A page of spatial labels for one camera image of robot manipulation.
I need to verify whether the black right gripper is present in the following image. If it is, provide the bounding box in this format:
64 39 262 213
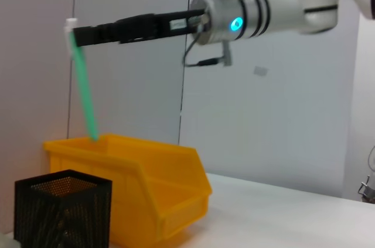
73 8 207 47

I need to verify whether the green utility knife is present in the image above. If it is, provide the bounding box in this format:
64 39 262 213
63 18 100 143

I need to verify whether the black mesh pen holder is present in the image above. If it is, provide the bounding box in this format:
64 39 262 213
14 168 114 248

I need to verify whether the yellow plastic bin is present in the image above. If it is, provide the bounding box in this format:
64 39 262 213
43 133 213 246

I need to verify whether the right gripper cable with plugs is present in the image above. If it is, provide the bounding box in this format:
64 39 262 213
181 15 234 68

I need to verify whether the metal clamp bracket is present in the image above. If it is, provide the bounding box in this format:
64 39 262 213
357 171 375 202

